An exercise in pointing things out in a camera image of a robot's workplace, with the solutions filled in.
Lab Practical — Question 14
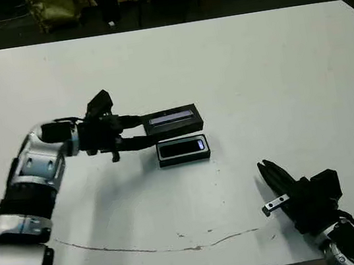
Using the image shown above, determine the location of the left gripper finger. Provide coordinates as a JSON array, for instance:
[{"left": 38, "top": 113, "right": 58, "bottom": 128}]
[
  {"left": 114, "top": 131, "right": 160, "bottom": 155},
  {"left": 117, "top": 111, "right": 146, "bottom": 136}
]

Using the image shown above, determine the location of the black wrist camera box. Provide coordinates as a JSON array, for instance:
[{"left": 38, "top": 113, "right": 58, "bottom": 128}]
[
  {"left": 83, "top": 88, "right": 115, "bottom": 119},
  {"left": 309, "top": 167, "right": 344, "bottom": 209}
]

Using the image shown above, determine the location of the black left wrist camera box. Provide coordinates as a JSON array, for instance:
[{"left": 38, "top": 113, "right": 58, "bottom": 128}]
[{"left": 83, "top": 88, "right": 115, "bottom": 119}]

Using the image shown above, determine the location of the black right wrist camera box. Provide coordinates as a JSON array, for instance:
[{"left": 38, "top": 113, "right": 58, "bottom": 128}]
[{"left": 309, "top": 167, "right": 344, "bottom": 209}]

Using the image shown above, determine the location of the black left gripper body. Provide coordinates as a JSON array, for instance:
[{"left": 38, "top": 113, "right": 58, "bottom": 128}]
[{"left": 74, "top": 112, "right": 129, "bottom": 168}]

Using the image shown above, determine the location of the black box white insert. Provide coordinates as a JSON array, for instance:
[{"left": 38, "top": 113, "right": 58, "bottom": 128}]
[{"left": 154, "top": 132, "right": 212, "bottom": 169}]

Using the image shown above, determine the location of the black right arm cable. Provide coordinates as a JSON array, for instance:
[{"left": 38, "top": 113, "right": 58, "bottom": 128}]
[{"left": 335, "top": 208, "right": 354, "bottom": 239}]

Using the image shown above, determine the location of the black box lid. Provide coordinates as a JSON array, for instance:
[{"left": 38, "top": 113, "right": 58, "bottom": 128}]
[{"left": 140, "top": 102, "right": 206, "bottom": 144}]

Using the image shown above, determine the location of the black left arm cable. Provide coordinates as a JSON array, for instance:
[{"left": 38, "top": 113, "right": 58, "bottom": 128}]
[{"left": 53, "top": 114, "right": 86, "bottom": 127}]

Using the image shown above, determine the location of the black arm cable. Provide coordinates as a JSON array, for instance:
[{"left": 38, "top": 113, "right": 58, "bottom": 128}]
[
  {"left": 53, "top": 114, "right": 86, "bottom": 127},
  {"left": 335, "top": 208, "right": 354, "bottom": 239}
]

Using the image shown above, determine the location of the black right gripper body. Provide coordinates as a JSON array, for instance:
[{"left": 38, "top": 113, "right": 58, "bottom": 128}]
[{"left": 257, "top": 171, "right": 344, "bottom": 241}]

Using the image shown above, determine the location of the black waste bin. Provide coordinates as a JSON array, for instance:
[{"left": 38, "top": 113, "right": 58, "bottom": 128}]
[{"left": 93, "top": 0, "right": 122, "bottom": 25}]

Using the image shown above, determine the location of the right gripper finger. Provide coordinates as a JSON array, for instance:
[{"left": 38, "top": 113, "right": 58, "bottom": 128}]
[
  {"left": 261, "top": 154, "right": 303, "bottom": 198},
  {"left": 256, "top": 157, "right": 290, "bottom": 200}
]

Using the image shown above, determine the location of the yellowish plastic bag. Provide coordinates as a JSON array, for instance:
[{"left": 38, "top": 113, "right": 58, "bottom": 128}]
[{"left": 26, "top": 0, "right": 86, "bottom": 37}]

